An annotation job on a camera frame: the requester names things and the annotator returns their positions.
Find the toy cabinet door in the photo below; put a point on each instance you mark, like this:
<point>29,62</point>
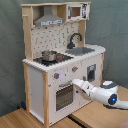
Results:
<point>91,69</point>

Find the red stove knob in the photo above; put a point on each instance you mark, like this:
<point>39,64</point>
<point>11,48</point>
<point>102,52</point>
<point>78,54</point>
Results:
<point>74,69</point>
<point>56,75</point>

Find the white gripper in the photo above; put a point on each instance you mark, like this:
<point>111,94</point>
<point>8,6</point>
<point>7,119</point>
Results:
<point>83,87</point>

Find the left red stove knob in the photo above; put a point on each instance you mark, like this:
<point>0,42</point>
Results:
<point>56,75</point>

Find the metal toy pot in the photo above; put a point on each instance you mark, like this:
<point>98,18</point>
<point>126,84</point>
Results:
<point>49,55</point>

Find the right red stove knob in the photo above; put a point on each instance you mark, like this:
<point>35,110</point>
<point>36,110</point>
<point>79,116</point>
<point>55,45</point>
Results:
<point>74,69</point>

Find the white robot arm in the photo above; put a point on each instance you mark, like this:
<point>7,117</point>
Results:
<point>106,94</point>

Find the wooden toy kitchen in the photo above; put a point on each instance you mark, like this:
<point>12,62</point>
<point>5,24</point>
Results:
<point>40,84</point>

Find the grey toy sink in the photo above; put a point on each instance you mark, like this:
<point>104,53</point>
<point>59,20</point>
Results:
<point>79,51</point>

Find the toy oven door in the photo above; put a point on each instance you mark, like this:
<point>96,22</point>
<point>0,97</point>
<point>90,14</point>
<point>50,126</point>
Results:
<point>64,96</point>

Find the grey range hood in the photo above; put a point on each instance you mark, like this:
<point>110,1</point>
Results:
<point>48,18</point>

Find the toy microwave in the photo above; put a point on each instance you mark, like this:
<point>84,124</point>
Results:
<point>77,11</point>

